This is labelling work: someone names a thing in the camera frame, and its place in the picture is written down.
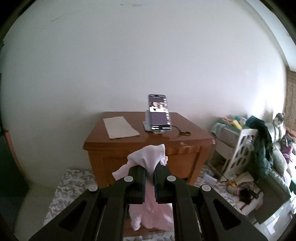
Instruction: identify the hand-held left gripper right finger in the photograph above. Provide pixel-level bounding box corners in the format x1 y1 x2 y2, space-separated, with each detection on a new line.
154 166 269 241

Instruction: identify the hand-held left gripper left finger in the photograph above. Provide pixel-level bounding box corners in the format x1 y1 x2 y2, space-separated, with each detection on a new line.
29 166 147 241

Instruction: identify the pale pink garment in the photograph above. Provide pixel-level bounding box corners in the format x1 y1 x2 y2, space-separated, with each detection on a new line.
112 144 174 231

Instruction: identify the wooden nightstand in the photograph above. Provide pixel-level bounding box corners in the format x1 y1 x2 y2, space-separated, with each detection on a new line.
83 112 214 237

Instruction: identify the beige paper sheet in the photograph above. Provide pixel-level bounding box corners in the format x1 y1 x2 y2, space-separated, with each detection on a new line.
103 116 140 139

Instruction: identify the colourful packet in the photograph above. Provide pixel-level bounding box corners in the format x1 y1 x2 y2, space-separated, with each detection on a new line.
226 181 241 195

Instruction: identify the smartphone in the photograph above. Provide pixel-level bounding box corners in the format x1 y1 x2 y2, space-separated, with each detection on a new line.
148 94 173 131

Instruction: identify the teal cloth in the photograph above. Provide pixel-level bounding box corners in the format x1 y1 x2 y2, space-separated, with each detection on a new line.
212 123 224 135

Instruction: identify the stack of papers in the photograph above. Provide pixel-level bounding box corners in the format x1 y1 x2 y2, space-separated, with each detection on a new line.
236 173 258 186

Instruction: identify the white laundry basket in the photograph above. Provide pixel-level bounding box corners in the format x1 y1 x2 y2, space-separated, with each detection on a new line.
223 128 260 179

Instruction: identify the dark green jacket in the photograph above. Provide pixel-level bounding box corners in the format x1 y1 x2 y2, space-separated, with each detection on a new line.
248 116 275 179

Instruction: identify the grey green sofa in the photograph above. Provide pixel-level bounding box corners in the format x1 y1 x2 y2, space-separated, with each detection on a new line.
254 120 296 225

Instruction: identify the dark green cabinet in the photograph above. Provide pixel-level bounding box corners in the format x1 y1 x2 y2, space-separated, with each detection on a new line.
0 129 29 210

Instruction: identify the thin charging cable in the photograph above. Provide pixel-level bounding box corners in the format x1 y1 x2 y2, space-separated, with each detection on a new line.
172 125 191 136

